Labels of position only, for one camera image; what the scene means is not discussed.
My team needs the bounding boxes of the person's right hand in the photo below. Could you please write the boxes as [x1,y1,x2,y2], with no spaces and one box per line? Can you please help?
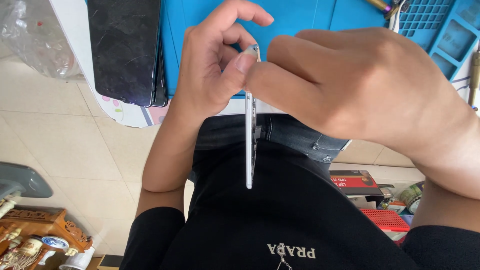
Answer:
[245,27,480,163]

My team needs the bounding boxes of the person's left hand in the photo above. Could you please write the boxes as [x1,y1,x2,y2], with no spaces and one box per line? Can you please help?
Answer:
[170,0,275,118]

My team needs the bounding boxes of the white phone frame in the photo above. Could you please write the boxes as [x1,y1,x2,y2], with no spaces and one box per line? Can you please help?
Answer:
[245,44,262,190]

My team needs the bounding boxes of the white tweezers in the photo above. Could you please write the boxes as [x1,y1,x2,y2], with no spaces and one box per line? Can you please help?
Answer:
[388,0,410,34]

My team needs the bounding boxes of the black phone with scratched screen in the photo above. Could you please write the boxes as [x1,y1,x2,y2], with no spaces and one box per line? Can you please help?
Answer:
[87,0,163,108]

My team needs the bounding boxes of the grey jeans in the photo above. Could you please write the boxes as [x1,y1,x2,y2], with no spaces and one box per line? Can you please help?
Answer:
[187,113,352,184]

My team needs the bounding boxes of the red and black box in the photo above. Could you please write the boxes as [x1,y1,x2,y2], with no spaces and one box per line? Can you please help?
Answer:
[329,170,385,197]

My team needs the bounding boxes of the blue repair mat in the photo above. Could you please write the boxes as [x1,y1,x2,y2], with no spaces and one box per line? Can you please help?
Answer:
[160,0,480,99]

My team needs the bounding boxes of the brass soldering tool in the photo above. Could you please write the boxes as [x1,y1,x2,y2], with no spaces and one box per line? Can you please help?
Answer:
[467,40,480,112]

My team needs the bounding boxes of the red plastic basket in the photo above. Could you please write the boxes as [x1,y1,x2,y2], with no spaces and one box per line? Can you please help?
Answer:
[360,208,411,233]

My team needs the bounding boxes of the black shirt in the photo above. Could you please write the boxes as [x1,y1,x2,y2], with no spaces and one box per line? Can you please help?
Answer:
[119,140,480,270]

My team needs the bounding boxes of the clear plastic bag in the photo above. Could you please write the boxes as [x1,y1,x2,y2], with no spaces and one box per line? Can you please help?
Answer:
[0,0,85,80]

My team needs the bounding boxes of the grey plastic chair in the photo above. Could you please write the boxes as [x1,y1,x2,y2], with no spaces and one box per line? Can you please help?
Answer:
[0,161,53,201]

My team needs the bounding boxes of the white cup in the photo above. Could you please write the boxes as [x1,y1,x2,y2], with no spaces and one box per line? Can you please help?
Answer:
[59,246,97,270]

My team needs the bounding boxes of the carved wooden shelf with ornaments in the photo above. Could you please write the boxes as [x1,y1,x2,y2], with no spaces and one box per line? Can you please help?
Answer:
[0,189,94,270]

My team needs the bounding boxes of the brass tool with purple ring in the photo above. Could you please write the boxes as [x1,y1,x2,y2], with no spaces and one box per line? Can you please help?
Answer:
[365,0,399,16]

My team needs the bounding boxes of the silver necklace pendant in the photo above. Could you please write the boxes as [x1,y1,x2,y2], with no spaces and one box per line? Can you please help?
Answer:
[277,243,293,270]

